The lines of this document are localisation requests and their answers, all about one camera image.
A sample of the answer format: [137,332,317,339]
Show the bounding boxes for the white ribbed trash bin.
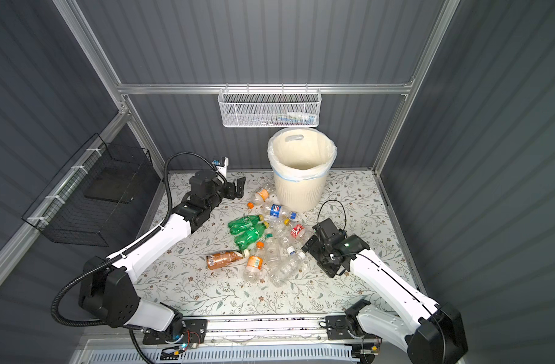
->
[267,127,338,212]

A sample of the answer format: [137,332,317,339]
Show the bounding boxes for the green soda bottle yellow cap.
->
[234,221,270,251]

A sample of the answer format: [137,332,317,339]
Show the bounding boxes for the large clear bottle white cap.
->
[269,252,306,287]

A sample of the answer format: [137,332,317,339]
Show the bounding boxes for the clear bottle red label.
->
[283,218,306,245]

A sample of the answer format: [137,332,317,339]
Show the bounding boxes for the aluminium front rail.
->
[81,313,447,347]

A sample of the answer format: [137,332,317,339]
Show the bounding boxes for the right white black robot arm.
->
[302,219,469,363]

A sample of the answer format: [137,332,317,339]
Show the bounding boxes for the white wire wall basket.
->
[218,90,322,128]

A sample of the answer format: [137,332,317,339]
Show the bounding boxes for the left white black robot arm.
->
[79,170,246,343]

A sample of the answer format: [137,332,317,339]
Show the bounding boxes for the black wire wall basket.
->
[22,133,159,249]

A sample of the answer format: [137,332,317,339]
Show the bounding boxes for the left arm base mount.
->
[142,319,209,345]

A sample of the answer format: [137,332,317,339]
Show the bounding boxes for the small bottle orange cap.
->
[247,187,271,209]

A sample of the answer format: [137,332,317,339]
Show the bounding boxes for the Pepsi bottle near bin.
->
[261,203,297,221]

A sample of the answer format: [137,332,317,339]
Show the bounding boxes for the clear bottle orange label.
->
[244,241,265,282]

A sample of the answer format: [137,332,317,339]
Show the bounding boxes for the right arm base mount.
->
[318,315,382,341]

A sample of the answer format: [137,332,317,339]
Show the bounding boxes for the clear bottle green cap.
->
[264,233,282,271]

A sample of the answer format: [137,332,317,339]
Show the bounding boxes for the brown coffee drink bottle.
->
[206,250,249,270]

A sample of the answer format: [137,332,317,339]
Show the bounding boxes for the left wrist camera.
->
[212,157,229,181]

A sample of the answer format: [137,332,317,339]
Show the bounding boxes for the items in white basket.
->
[253,112,318,127]

